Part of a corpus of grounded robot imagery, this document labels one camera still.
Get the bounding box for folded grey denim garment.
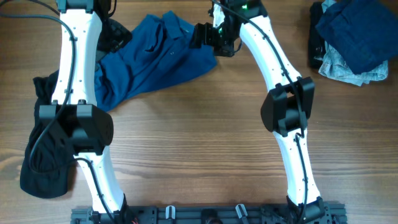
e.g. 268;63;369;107
318;1;388;86

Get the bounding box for blue polo shirt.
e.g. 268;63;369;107
95;11;217;111

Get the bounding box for folded navy garment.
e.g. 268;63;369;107
316;0;397;75

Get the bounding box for white clip on rail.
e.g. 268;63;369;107
165;205;176;220
235;203;248;220

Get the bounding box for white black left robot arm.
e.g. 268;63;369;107
32;1;138;223

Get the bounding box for folded black garment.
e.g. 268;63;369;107
308;2;326;69

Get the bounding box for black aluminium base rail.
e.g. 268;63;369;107
70;203;348;224

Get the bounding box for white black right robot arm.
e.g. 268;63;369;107
190;1;325;223

